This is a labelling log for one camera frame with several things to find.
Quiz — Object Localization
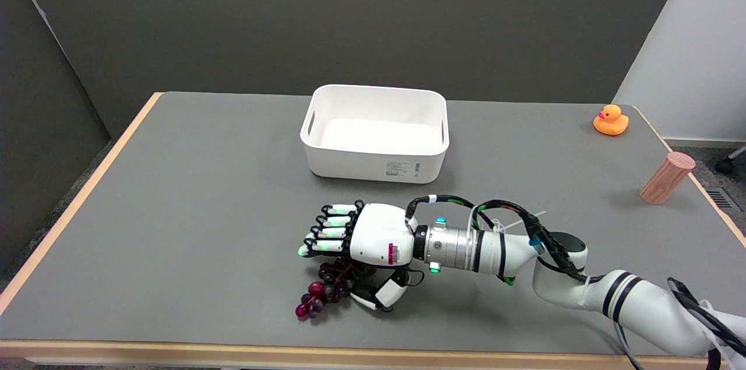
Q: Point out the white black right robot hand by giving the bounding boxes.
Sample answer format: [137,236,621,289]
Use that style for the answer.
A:
[298,200,419,312]

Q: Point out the dark red grape bunch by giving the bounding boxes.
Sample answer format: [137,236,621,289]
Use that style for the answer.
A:
[295,258,377,320]

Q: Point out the white plastic storage bin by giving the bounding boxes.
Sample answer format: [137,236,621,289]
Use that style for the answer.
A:
[300,84,450,185]

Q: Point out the yellow rubber duck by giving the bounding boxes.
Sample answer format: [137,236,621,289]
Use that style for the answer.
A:
[593,104,630,137]

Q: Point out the wooden cylinder block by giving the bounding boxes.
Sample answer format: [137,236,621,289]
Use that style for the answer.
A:
[639,151,696,206]

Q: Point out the black chair caster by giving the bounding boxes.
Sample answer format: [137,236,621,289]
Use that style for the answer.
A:
[716,147,746,175]

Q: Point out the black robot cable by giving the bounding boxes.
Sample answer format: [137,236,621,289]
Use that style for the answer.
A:
[404,195,746,370]

